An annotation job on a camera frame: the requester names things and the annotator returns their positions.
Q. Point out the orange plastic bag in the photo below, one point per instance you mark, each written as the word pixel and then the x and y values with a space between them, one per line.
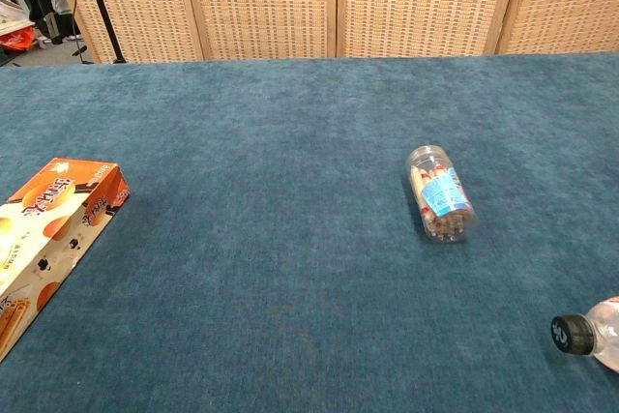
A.
pixel 19 39

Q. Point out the orange snack box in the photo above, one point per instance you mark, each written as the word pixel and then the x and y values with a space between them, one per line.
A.
pixel 48 219

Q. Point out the white paper stack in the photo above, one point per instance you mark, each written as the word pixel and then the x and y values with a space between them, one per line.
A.
pixel 12 11

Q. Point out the clear bottle with black cap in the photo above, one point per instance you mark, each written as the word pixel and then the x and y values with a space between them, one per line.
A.
pixel 573 333

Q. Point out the clear plastic snack jar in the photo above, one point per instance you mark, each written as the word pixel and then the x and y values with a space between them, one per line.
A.
pixel 440 195

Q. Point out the blue table cloth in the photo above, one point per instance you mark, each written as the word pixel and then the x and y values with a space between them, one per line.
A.
pixel 266 263

